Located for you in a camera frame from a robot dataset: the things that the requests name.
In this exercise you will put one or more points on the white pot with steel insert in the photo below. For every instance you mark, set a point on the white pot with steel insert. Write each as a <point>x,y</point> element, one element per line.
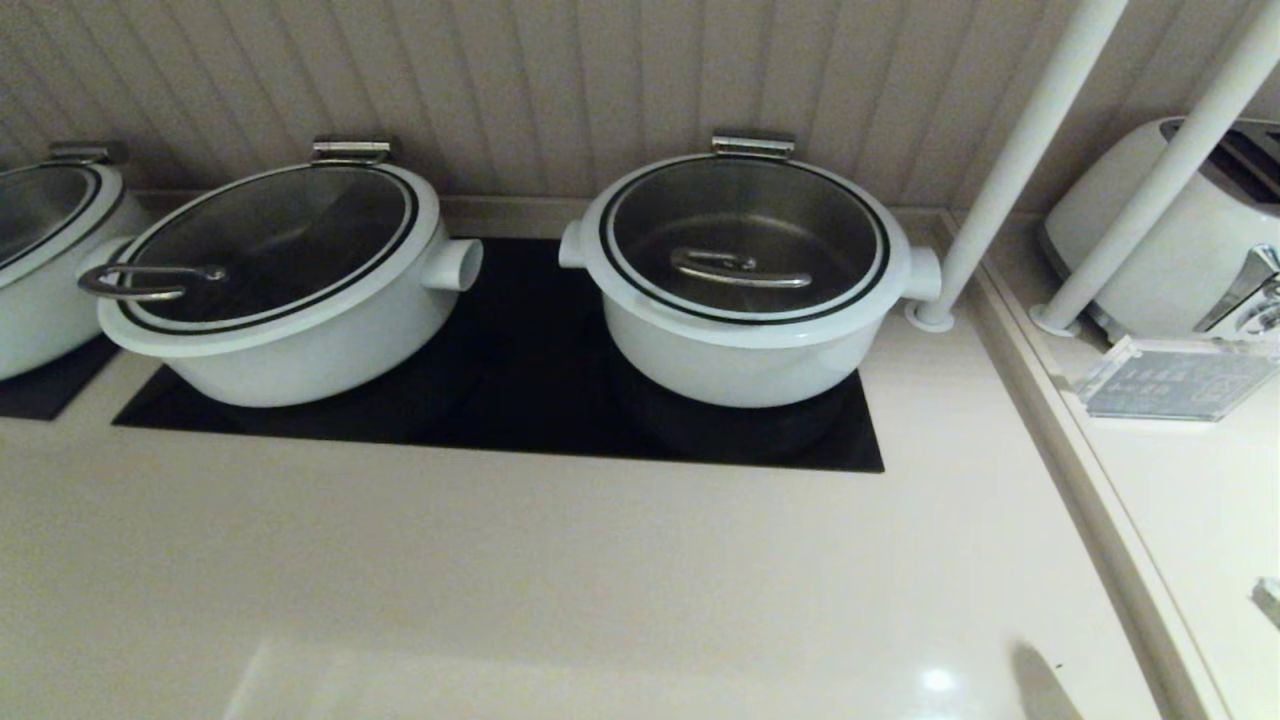
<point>740,375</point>
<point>300,362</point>
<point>40,325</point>

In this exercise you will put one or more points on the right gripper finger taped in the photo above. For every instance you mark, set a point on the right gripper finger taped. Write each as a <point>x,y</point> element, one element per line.
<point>1270,600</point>

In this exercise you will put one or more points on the white toaster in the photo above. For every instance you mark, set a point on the white toaster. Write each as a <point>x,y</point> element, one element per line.
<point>1180,265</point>

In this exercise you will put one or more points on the white slanted pole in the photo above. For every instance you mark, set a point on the white slanted pole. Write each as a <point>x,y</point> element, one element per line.
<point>1160,180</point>
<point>1030,130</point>

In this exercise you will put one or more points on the large black induction cooktop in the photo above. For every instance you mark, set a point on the large black induction cooktop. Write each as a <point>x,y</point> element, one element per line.
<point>520,400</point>

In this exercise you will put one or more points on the clear acrylic sign holder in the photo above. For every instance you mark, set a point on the clear acrylic sign holder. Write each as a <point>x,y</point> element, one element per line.
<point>1170,380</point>

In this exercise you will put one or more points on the glass lid with white rim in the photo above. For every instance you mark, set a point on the glass lid with white rim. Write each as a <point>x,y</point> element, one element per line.
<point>270,235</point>
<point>750,215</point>
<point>40,210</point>

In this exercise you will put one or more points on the small black induction cooktop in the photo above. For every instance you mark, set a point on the small black induction cooktop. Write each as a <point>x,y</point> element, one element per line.
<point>40,395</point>

